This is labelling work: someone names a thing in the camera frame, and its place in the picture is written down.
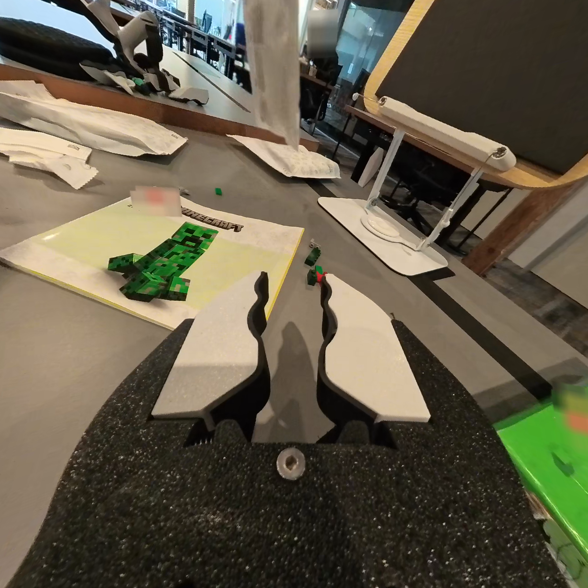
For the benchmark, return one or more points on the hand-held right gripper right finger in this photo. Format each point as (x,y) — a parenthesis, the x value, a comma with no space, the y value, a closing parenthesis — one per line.
(367,363)

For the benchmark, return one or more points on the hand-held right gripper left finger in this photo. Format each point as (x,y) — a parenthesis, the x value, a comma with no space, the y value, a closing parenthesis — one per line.
(216,358)

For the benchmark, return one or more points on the long dark green brick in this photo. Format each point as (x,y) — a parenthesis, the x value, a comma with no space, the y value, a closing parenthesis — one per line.
(313,256)

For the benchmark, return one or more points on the green toy set box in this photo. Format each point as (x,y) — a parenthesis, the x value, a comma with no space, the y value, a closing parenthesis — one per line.
(528,441)

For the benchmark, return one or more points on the pale green instruction booklet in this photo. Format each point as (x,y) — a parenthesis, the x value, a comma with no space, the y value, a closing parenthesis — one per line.
(69,248)

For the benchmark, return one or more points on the small torn paper bags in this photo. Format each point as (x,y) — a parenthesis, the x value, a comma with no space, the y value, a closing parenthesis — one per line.
(69,172)

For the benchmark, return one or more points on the torn white paper bag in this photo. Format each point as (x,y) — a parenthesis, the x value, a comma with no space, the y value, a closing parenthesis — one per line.
(36,142)

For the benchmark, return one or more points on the grey desk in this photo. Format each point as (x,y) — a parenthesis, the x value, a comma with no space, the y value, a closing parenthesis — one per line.
(69,358)

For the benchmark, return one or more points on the white tapered stand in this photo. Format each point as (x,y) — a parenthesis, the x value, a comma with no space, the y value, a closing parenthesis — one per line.
(370,167)

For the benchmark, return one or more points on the black office chair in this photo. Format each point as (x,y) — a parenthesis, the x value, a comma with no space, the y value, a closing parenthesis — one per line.
(314,105)

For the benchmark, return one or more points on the wood-edged grey table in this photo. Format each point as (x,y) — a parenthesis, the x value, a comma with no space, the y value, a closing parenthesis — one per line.
(206,87)

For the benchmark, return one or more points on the green toy piece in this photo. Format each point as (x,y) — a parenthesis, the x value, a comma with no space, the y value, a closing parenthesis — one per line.
(140,86)

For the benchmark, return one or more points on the dark panel with wood rim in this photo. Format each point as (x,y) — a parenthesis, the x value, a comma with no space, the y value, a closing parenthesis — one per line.
(482,69)

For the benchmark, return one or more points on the row of office desks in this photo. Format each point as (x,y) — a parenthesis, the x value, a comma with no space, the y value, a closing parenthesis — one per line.
(202,41)

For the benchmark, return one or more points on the white black pistol-grip device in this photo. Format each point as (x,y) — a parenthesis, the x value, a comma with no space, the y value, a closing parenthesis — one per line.
(138,27)

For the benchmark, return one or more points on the black round cushion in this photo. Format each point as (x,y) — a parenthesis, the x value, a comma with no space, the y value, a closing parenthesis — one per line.
(46,57)
(46,34)

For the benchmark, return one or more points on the wooden post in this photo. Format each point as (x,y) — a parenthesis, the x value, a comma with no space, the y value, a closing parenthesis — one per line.
(505,229)

